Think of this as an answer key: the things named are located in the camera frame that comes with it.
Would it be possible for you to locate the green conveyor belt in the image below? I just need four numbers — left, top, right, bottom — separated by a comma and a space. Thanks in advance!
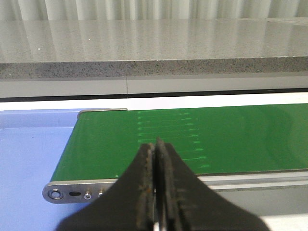
51, 103, 308, 181

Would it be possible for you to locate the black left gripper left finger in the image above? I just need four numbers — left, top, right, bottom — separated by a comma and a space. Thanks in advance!
56, 144, 154, 231

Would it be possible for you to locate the grey conveyor frame rail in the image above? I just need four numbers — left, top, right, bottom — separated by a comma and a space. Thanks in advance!
42, 170, 308, 204

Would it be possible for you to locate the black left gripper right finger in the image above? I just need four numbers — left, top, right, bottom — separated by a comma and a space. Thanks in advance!
155, 139, 269, 231

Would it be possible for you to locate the white pleated curtain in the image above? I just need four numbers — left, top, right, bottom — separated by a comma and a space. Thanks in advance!
0, 0, 308, 21

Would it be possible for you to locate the grey stone counter slab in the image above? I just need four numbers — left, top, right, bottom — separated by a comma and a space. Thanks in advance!
0, 18, 308, 81

